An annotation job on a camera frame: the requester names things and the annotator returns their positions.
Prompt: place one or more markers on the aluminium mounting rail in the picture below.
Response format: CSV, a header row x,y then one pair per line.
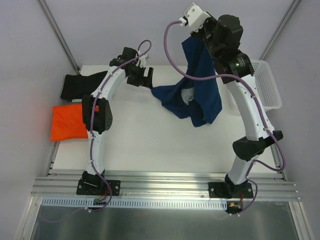
x,y
165,185

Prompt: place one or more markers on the blue t shirt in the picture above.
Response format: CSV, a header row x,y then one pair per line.
x,y
198,100

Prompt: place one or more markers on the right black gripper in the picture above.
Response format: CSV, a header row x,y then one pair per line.
x,y
203,35

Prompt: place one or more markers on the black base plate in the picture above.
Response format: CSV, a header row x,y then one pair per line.
x,y
86,189
224,190

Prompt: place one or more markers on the orange folded t shirt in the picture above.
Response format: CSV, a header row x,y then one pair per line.
x,y
67,123

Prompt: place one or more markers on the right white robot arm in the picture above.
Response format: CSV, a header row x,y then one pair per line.
x,y
238,75

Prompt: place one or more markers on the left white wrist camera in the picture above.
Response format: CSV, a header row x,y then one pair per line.
x,y
142,60

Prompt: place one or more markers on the right corner aluminium profile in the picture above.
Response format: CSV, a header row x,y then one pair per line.
x,y
279,29

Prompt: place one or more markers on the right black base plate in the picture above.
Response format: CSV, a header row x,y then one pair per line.
x,y
224,190

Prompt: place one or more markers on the black folded t shirt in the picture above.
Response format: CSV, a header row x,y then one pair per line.
x,y
76,86

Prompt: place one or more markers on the corner aluminium profile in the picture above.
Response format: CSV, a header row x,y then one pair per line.
x,y
58,34
279,29

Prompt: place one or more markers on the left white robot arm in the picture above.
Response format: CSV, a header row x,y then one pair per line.
x,y
97,116

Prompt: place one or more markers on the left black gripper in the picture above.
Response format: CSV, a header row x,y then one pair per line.
x,y
141,76

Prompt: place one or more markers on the left corner aluminium profile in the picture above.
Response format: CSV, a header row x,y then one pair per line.
x,y
58,34

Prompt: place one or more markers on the white plastic basket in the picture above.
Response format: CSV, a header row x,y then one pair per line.
x,y
266,85

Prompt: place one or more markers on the white slotted cable duct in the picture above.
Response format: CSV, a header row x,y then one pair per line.
x,y
135,203

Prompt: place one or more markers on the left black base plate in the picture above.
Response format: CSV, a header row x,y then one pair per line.
x,y
86,189

